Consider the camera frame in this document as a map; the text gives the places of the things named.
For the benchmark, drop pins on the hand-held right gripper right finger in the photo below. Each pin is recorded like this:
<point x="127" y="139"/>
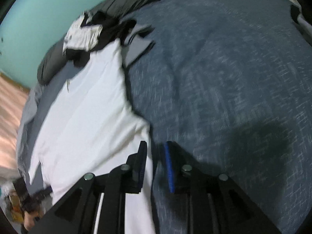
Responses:
<point x="169" y="168"/>

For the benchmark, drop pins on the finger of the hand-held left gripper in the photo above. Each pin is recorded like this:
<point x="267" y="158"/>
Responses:
<point x="45" y="192"/>

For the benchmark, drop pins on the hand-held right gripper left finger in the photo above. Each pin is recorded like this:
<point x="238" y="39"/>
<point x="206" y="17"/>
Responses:
<point x="142" y="170"/>

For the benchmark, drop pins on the white long-sleeve shirt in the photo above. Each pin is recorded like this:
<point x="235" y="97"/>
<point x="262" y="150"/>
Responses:
<point x="92" y="117"/>

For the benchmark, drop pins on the pile of unfolded clothes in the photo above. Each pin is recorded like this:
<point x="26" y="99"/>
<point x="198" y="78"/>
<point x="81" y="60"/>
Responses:
<point x="112" y="26"/>

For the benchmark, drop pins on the person's left hand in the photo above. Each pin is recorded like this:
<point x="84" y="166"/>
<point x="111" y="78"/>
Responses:
<point x="31" y="220"/>

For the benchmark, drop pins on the clear plastic bag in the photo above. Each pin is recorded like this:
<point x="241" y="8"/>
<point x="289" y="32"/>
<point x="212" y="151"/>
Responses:
<point x="15" y="207"/>

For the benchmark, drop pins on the light grey blanket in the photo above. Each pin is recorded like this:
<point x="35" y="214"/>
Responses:
<point x="26" y="126"/>

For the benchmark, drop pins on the pink curtain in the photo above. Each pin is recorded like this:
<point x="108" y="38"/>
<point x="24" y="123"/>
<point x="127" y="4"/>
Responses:
<point x="9" y="126"/>

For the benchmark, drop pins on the dark grey rolled duvet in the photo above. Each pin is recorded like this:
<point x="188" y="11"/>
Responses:
<point x="56" y="63"/>

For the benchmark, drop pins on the white garment with black trim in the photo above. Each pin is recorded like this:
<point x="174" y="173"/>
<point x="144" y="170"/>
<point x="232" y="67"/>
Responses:
<point x="82" y="36"/>

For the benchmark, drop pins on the folded grey garment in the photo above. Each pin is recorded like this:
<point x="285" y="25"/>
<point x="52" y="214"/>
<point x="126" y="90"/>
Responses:
<point x="306" y="28"/>

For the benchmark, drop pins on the folded black garment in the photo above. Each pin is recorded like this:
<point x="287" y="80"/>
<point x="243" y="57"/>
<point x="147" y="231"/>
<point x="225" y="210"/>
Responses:
<point x="295" y="14"/>

